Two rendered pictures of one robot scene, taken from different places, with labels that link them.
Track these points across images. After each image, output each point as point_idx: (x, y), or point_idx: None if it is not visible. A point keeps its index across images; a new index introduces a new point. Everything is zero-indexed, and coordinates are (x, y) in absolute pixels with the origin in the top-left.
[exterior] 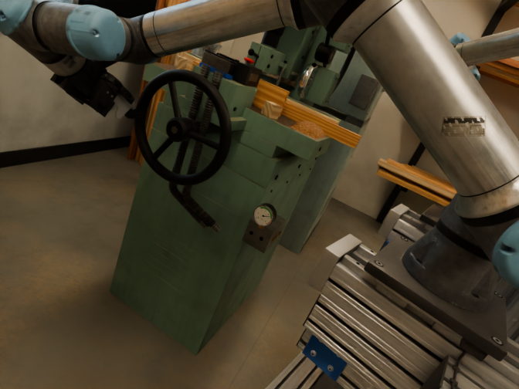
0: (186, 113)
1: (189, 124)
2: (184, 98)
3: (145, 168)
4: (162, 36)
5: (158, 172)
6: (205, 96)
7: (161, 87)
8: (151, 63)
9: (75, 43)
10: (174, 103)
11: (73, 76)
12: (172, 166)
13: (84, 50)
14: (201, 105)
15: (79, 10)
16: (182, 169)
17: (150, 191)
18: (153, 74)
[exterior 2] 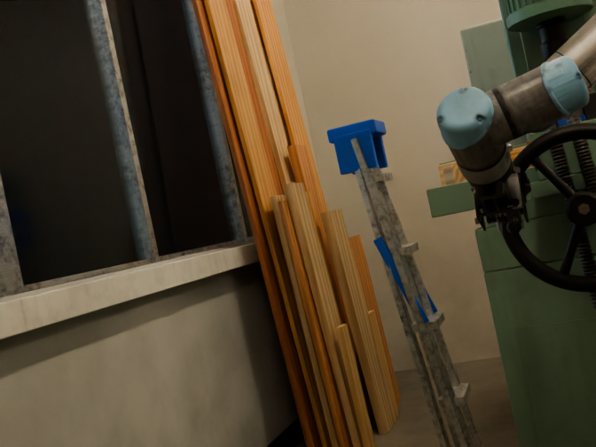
0: (529, 216)
1: (593, 192)
2: (540, 182)
3: (506, 341)
4: (588, 67)
5: (589, 285)
6: (570, 159)
7: (469, 208)
8: (436, 188)
9: (560, 100)
10: (558, 179)
11: (506, 173)
12: (551, 305)
13: (570, 103)
14: (570, 175)
15: (546, 68)
16: (570, 298)
17: (537, 370)
18: (446, 200)
